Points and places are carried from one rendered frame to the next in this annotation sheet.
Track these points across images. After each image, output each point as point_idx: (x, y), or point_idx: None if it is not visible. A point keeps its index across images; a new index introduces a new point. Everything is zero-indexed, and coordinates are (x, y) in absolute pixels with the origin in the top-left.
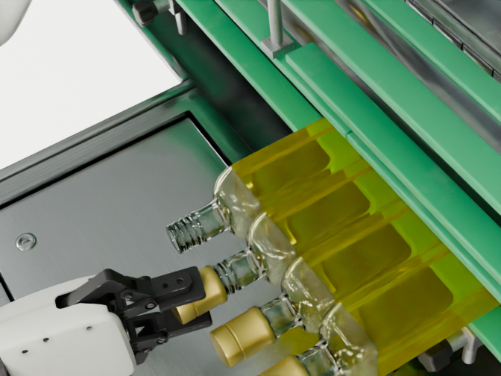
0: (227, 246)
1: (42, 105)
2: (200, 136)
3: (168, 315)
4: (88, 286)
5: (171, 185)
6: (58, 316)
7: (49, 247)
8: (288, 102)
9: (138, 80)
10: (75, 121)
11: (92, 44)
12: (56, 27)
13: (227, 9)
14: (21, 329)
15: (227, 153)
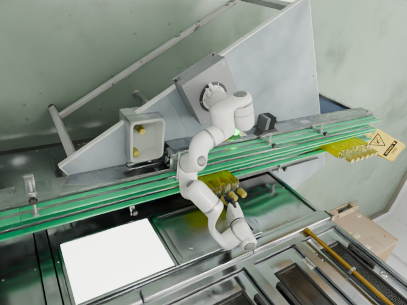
0: (195, 215)
1: (146, 244)
2: (164, 216)
3: (226, 206)
4: (233, 202)
5: (177, 222)
6: (238, 207)
7: (192, 242)
8: (176, 190)
9: (143, 226)
10: (154, 238)
11: (125, 234)
12: (114, 242)
13: (163, 184)
14: (240, 212)
15: (171, 212)
